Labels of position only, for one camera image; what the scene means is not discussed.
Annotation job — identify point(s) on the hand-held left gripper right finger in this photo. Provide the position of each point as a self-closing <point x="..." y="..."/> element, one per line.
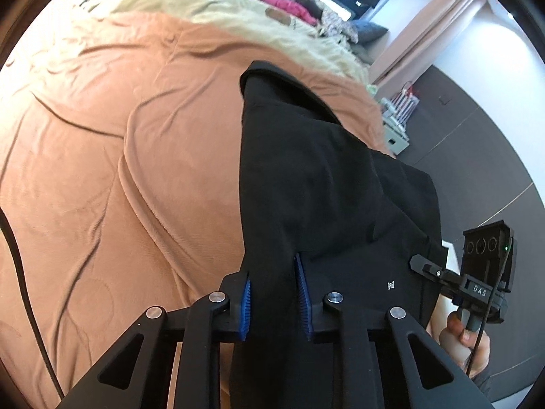
<point x="303" y="298"/>

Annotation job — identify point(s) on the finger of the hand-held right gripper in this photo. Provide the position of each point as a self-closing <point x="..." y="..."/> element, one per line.
<point x="428" y="269"/>

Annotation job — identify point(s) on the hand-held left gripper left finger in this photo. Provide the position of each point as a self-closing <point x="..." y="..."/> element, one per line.
<point x="245" y="311"/>

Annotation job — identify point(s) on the black garment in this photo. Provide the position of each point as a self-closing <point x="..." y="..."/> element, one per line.
<point x="319" y="179"/>

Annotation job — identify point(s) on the person's right forearm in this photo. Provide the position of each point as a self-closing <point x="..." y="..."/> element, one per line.
<point x="481" y="385"/>

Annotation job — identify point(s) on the person's right hand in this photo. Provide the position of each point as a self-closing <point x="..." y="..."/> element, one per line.
<point x="455" y="345"/>

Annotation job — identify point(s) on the orange bed cover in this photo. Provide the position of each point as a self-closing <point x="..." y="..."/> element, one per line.
<point x="106" y="157"/>

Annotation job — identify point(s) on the pink curtain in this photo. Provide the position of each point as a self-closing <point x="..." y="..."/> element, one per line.
<point x="425" y="30"/>

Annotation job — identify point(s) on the grey pillow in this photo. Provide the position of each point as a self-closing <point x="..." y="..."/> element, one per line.
<point x="370" y="30"/>

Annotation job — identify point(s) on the floral cloth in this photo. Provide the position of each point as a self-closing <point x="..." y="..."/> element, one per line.
<point x="336" y="23"/>

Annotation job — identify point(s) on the pink garment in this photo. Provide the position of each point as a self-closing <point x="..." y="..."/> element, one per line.
<point x="285" y="5"/>

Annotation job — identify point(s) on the cream fluffy blanket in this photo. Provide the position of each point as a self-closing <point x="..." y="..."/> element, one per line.
<point x="191" y="0"/>

